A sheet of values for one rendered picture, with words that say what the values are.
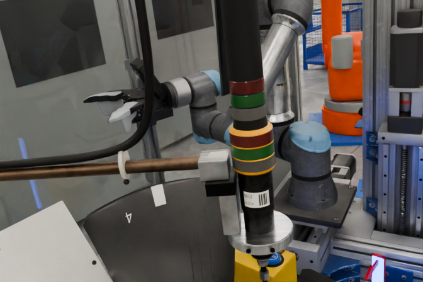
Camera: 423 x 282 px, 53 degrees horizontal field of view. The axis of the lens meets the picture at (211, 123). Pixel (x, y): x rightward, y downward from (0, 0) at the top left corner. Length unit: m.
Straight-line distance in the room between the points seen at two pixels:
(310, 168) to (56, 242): 0.73
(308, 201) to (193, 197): 0.69
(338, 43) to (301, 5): 3.12
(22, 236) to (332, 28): 4.06
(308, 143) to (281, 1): 0.39
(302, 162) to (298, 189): 0.09
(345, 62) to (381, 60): 2.98
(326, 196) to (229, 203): 0.87
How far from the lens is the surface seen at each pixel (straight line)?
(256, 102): 0.39
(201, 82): 1.10
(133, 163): 0.45
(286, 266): 1.04
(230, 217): 0.45
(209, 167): 0.42
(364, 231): 1.37
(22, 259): 0.77
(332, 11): 4.51
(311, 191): 1.26
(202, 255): 0.59
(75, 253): 0.79
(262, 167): 0.41
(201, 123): 1.11
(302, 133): 1.22
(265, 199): 0.43
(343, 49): 4.23
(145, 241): 0.61
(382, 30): 1.27
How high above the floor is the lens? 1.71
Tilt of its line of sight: 19 degrees down
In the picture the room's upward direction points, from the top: 7 degrees counter-clockwise
